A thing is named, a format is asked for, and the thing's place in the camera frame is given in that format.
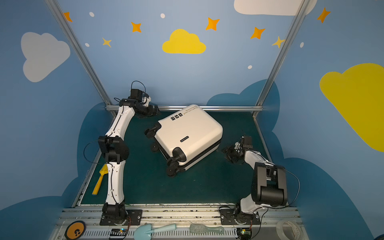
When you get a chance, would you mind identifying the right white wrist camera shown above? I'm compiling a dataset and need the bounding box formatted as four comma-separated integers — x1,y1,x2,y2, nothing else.
235,142,242,150

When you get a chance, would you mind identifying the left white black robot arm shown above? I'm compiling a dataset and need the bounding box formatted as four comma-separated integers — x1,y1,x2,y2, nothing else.
98,89,159,226

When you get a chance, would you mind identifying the right aluminium frame post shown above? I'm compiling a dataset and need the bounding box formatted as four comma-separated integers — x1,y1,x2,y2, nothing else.
252,0,311,120

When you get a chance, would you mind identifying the teal toy shovel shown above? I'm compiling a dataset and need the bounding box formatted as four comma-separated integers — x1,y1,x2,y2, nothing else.
134,224,177,240

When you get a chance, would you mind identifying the left aluminium frame post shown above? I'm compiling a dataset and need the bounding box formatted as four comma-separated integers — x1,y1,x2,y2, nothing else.
45,0,112,106

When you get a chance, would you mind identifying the left small circuit board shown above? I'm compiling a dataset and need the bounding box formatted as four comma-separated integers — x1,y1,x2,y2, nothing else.
109,228,129,240

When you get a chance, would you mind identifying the white hard-shell suitcase black lining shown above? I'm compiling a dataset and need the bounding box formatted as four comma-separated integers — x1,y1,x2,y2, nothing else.
145,105,223,177

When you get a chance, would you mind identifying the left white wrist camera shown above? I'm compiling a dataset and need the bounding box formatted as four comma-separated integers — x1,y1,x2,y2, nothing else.
142,93,151,106

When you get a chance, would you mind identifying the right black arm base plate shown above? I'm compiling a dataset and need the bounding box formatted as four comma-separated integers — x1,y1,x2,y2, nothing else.
219,208,261,226

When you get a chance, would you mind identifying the orange black round disc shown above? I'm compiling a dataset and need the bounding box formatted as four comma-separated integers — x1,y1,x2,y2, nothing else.
64,221,86,240

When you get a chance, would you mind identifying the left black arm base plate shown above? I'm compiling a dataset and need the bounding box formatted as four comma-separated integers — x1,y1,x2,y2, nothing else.
100,210,143,226

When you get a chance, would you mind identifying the right small circuit board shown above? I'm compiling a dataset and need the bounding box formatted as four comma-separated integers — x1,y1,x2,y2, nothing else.
236,228,252,240

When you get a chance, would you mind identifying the aluminium frame post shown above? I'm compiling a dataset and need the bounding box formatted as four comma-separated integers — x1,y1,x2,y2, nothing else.
252,0,311,120
45,0,112,106

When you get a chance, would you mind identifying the small circuit board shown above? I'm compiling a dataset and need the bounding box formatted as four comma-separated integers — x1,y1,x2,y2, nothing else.
236,228,252,240
109,228,129,240

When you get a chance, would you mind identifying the pale green hair brush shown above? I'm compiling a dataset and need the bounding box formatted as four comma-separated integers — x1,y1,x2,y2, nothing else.
189,224,225,235

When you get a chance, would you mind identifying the yellow toy shovel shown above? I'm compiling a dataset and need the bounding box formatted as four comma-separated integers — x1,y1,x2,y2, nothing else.
92,164,108,196

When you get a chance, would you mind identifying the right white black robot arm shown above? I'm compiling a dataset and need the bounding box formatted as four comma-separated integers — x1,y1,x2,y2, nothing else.
222,136,288,225

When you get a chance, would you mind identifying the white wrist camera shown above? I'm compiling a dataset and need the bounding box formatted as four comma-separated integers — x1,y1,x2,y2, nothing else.
142,93,151,106
235,142,242,150

